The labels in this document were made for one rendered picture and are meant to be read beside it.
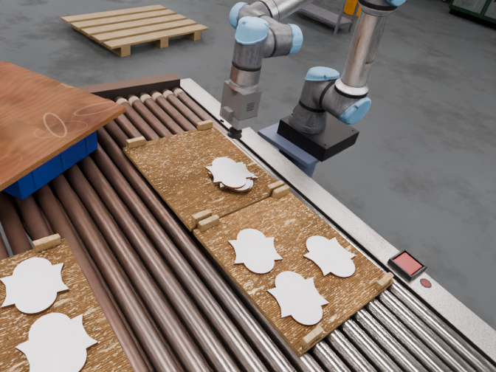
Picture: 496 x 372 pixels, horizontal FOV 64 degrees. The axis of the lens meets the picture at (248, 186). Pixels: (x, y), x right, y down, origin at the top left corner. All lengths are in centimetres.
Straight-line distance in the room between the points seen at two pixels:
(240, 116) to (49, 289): 60
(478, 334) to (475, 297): 154
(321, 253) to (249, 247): 19
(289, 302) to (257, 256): 15
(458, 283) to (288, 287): 184
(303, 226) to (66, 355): 66
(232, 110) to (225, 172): 23
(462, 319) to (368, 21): 86
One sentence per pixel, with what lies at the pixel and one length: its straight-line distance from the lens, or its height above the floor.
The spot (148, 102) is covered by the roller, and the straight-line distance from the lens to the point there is 163.
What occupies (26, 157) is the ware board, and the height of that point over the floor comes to 104.
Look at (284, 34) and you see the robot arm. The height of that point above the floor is 139.
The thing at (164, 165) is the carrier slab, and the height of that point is 94.
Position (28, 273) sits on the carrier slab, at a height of 95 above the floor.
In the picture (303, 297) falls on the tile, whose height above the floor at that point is 94.
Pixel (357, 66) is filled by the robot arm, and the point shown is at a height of 126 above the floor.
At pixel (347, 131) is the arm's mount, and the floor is 93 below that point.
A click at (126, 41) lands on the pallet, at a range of 442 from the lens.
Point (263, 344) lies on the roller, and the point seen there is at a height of 92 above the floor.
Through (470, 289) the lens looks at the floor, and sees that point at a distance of 272.
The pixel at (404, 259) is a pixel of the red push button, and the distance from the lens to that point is 119.
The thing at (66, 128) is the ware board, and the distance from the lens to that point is 124.
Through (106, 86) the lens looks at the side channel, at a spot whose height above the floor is 95.
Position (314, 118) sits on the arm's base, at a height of 100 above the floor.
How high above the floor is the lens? 170
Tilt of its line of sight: 39 degrees down
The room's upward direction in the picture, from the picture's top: 12 degrees clockwise
